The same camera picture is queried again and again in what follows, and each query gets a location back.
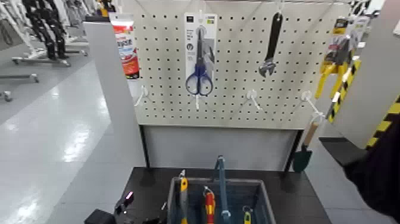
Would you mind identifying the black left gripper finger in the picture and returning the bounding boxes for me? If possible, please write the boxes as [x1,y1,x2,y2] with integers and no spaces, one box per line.
[114,191,135,216]
[137,202,168,224]

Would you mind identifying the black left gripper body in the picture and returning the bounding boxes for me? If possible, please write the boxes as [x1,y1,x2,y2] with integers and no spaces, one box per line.
[84,209,117,224]

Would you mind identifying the blue scissors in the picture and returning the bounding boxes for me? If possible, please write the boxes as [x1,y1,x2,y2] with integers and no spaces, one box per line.
[183,12,218,97]

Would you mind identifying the slatted plastic crate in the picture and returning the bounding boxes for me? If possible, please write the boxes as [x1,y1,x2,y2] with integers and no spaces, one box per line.
[166,176,277,224]

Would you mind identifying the small yellow green tool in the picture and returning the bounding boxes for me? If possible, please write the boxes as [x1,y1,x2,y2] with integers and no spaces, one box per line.
[242,205,253,224]

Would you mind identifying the grey lower back panel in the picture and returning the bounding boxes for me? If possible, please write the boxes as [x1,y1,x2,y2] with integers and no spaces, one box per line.
[143,125,298,172]

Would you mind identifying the grey side partition panel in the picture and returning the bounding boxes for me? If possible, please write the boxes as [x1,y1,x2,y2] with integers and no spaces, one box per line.
[83,21,147,168]

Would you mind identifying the cream perforated pegboard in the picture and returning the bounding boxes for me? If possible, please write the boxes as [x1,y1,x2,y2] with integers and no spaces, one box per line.
[123,0,352,130]

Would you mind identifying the red white tube package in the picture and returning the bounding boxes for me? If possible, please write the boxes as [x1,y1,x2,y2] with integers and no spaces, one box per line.
[109,12,140,80]

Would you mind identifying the grey wheeled stand base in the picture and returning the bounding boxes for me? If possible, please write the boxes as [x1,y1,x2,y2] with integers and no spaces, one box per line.
[11,55,72,68]

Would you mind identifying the black humanoid robot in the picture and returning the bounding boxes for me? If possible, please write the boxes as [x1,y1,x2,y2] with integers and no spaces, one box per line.
[21,0,70,60]

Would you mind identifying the white humanoid robot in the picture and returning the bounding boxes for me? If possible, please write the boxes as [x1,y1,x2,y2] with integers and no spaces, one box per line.
[0,0,43,60]

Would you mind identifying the grey hazard striped column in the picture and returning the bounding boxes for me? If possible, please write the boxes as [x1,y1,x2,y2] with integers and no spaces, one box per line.
[326,0,400,150]

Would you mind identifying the white blister package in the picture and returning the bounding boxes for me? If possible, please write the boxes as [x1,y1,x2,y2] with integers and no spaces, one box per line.
[350,15,371,50]

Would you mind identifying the grey yellow handled tool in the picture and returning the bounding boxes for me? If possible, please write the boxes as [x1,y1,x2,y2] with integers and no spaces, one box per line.
[178,169,190,224]

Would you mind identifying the red yellow handled screwdriver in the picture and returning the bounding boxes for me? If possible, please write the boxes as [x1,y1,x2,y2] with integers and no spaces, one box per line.
[203,186,217,224]

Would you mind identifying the black stand frame leg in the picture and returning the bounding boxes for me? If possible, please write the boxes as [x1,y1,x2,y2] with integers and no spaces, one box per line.
[139,125,151,169]
[283,129,305,173]

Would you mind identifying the green trowel wooden handle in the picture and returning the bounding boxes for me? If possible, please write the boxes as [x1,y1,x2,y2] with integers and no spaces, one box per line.
[292,121,320,173]

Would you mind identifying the black handled adjustable wrench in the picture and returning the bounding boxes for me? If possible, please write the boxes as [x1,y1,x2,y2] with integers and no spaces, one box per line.
[258,11,284,78]

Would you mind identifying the packaged yellow handled pliers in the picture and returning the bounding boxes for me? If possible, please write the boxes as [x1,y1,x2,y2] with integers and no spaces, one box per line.
[314,18,357,99]

